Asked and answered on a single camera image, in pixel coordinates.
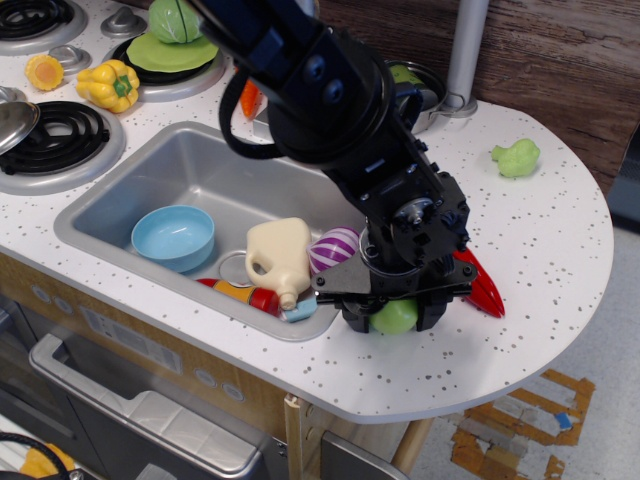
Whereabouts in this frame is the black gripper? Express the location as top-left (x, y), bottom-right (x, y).
top-left (312, 169), bottom-right (477, 333)

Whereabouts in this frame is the green toy pear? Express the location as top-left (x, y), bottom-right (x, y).
top-left (370, 299), bottom-right (418, 335)

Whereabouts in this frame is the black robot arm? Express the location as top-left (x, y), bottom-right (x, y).
top-left (192, 1), bottom-right (477, 332)

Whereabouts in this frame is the light blue plastic bowl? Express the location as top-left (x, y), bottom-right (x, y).
top-left (131, 205), bottom-right (215, 273)

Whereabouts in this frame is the purple striped toy onion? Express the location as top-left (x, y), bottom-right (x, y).
top-left (306, 227), bottom-right (359, 275)

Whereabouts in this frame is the red toy chili pepper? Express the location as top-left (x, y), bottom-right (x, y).
top-left (454, 248), bottom-right (505, 318)

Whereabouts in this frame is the cream toy milk jug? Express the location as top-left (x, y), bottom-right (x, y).
top-left (245, 217), bottom-right (311, 310)

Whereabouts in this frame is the red orange toy bottle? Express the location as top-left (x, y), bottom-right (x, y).
top-left (198, 278), bottom-right (280, 316)

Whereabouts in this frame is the light green toy broccoli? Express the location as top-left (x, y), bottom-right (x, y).
top-left (491, 138), bottom-right (541, 178)

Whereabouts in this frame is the small steel pot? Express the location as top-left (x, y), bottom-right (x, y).
top-left (386, 60), bottom-right (448, 134)

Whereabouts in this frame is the green toy can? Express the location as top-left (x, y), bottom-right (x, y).
top-left (389, 63), bottom-right (426, 89)

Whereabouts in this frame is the grey metal sink basin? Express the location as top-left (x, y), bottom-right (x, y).
top-left (54, 122), bottom-right (364, 341)

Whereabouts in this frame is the orange toy carrot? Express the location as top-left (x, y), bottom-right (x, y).
top-left (239, 79), bottom-right (261, 120)

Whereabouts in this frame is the grey vertical pole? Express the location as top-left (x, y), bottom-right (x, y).
top-left (443, 0), bottom-right (489, 118)

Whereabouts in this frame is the green plastic plate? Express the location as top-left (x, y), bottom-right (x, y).
top-left (125, 33), bottom-right (219, 73)

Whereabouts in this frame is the yellow toy bell pepper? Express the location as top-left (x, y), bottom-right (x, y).
top-left (76, 59), bottom-right (140, 113)

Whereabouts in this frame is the front left stove burner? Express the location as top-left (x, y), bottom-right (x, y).
top-left (1, 101), bottom-right (126, 196)

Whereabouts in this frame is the green toy cabbage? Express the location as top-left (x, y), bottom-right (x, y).
top-left (148, 0), bottom-right (203, 44)

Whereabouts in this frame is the yellow toy on floor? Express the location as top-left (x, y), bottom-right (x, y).
top-left (19, 443), bottom-right (75, 479)

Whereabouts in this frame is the silver stove knob rear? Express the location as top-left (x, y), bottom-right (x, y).
top-left (100, 6), bottom-right (147, 39)

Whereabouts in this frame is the silver stove knob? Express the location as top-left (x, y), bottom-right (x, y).
top-left (100, 6), bottom-right (147, 39)
top-left (48, 44), bottom-right (92, 74)

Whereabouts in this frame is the silver pot lid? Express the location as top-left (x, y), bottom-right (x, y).
top-left (1, 86), bottom-right (40, 154)

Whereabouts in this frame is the yellow toy corn slice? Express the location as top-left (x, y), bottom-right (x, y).
top-left (24, 54), bottom-right (64, 91)

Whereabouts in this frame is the back left stove burner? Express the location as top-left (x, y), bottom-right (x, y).
top-left (1, 0), bottom-right (88, 57)

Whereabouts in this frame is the silver oven door handle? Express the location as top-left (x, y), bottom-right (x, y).
top-left (29, 334), bottom-right (269, 479)

